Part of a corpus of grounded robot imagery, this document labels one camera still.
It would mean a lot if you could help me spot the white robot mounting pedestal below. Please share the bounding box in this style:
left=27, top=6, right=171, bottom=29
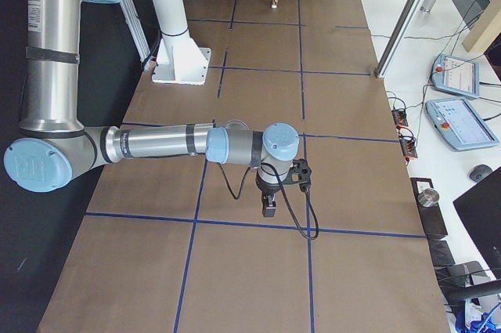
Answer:
left=152, top=0, right=211, bottom=85

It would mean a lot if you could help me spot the orange black connector block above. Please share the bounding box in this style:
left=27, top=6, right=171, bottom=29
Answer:
left=391, top=108, right=409, bottom=128

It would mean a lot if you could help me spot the aluminium frame post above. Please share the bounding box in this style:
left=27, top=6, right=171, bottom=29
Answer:
left=374, top=0, right=423, bottom=78

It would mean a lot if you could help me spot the black computer mouse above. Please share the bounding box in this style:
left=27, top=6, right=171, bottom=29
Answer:
left=468, top=164, right=493, bottom=183

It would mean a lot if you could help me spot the black monitor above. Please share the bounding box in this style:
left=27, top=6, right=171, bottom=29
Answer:
left=453, top=168, right=500, bottom=259

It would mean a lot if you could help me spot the near blue teach pendant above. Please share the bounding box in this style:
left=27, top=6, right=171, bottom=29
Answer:
left=425, top=97, right=499, bottom=151

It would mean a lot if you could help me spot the wooden board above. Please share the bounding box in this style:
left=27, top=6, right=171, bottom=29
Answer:
left=463, top=0, right=500, bottom=53

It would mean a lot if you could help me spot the blue teach pendant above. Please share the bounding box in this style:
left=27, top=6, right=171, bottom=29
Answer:
left=425, top=97, right=499, bottom=151
left=431, top=53, right=480, bottom=99

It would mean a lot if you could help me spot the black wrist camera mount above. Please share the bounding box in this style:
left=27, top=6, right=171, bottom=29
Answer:
left=283, top=158, right=312, bottom=194

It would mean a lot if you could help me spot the far blue teach pendant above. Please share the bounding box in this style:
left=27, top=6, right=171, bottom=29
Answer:
left=431, top=53, right=480, bottom=99

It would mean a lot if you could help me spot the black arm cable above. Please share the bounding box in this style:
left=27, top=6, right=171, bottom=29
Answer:
left=215, top=160, right=319, bottom=241

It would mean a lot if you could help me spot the black power strip box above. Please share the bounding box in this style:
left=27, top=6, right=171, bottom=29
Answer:
left=410, top=177, right=448, bottom=240

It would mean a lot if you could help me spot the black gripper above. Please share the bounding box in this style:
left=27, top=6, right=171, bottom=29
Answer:
left=256, top=176, right=280, bottom=217

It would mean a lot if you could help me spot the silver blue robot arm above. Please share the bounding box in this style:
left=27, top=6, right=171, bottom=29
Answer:
left=4, top=0, right=301, bottom=217

